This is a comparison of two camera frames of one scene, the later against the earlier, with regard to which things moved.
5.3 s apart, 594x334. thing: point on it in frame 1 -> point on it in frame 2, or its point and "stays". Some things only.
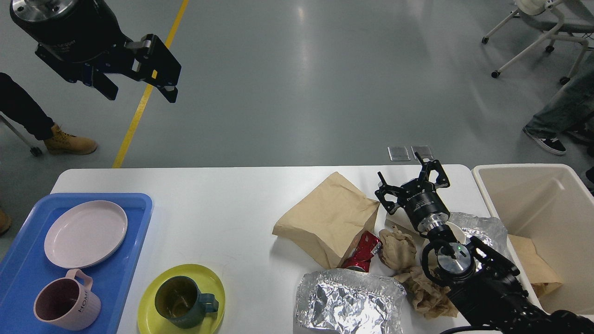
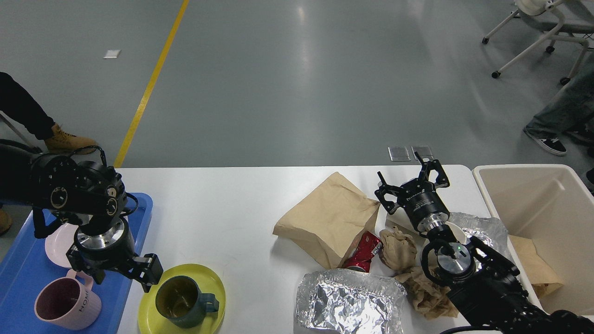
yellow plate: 150,322 stays
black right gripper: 421,198 stays
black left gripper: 76,37 -> 114,251
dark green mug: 179,299 stays
